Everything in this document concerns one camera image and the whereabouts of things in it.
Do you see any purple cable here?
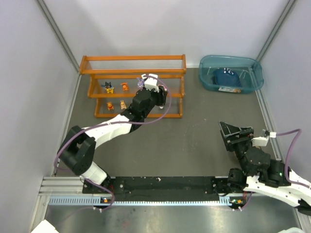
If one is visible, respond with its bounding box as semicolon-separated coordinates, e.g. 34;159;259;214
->
53;75;173;211
239;128;311;211

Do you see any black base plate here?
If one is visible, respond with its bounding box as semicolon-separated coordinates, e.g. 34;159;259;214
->
82;176;257;201

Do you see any label card in tub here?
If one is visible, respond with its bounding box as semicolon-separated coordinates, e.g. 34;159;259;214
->
218;87;242;93

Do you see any yellow bear toy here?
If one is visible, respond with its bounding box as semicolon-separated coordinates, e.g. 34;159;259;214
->
106;102;114;111

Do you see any orange tiger toy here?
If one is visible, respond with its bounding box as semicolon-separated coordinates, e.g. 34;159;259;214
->
121;83;129;91

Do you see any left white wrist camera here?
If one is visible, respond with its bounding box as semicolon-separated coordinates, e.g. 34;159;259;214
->
141;73;159;92

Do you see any grey slotted cable duct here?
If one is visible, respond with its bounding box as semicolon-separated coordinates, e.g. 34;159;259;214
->
49;196;232;206

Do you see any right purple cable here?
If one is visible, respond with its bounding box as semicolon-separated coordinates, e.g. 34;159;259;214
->
239;128;311;211

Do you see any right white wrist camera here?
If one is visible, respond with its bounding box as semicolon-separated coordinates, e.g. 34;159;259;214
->
251;130;276;147

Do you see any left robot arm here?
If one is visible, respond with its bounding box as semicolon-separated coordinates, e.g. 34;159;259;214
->
56;85;170;188

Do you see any purple bunny toy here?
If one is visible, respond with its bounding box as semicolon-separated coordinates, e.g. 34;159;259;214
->
137;77;144;89

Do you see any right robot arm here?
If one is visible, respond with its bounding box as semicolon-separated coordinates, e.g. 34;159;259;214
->
214;121;311;216

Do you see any orange wooden shelf rack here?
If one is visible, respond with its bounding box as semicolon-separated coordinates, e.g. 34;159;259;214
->
79;54;187;118

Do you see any orange rabbit toy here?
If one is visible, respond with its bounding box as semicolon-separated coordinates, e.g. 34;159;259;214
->
120;100;127;110

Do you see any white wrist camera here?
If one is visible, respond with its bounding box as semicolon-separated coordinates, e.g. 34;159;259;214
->
141;73;159;92
251;130;276;147

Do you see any black yellow dog toy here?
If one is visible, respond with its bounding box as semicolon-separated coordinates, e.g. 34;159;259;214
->
101;82;114;94

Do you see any teal plastic tub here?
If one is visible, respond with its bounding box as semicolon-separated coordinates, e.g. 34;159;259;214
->
199;55;264;94

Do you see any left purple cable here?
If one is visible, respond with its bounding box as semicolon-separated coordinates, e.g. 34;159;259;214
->
53;75;173;211

